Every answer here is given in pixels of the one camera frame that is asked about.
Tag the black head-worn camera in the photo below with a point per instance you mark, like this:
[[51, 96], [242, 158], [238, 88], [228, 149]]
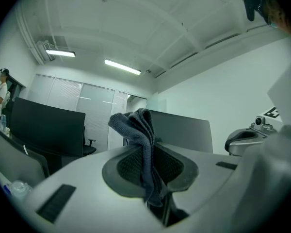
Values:
[[251, 6]]

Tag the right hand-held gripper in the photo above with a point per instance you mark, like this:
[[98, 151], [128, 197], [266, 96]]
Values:
[[266, 127]]

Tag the ceiling air vent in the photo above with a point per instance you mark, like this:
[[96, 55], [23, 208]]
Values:
[[47, 50]]

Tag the long ceiling light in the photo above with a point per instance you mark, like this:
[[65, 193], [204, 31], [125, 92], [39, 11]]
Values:
[[60, 53], [122, 67]]

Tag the black office chair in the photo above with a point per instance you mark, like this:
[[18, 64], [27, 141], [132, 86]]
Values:
[[88, 149]]

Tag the clear plastic bottle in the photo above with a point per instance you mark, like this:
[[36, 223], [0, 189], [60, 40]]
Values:
[[19, 190]]

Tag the glass wall with white blinds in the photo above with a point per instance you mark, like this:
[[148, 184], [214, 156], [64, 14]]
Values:
[[68, 93]]

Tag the grey laptop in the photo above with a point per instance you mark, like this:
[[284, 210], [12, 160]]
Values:
[[14, 161]]

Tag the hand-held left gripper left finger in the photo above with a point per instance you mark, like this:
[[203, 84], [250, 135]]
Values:
[[82, 190]]

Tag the clear water bottle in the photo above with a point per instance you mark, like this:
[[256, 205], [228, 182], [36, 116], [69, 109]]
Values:
[[3, 122]]

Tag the blue cloth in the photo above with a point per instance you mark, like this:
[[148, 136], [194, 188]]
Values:
[[138, 130]]

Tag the black computer monitor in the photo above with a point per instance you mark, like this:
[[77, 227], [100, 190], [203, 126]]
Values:
[[46, 127]]

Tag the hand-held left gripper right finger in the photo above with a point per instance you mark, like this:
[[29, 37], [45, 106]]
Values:
[[208, 178]]

